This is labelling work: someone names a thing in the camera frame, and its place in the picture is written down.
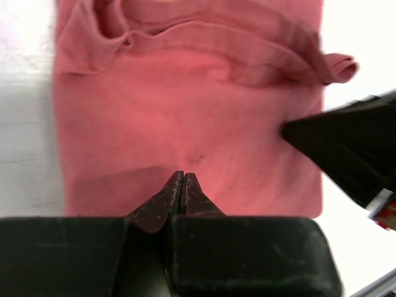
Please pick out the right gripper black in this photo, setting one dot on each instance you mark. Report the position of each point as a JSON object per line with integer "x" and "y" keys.
{"x": 354, "y": 145}

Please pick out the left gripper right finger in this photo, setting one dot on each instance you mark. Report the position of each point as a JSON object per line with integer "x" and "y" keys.
{"x": 212, "y": 254}

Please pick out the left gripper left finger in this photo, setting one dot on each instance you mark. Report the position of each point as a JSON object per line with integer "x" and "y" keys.
{"x": 90, "y": 256}

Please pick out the pink red t shirt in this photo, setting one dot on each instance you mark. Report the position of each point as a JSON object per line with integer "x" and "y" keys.
{"x": 146, "y": 88}

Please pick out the aluminium frame rail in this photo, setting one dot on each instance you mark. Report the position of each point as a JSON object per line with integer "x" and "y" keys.
{"x": 382, "y": 287}

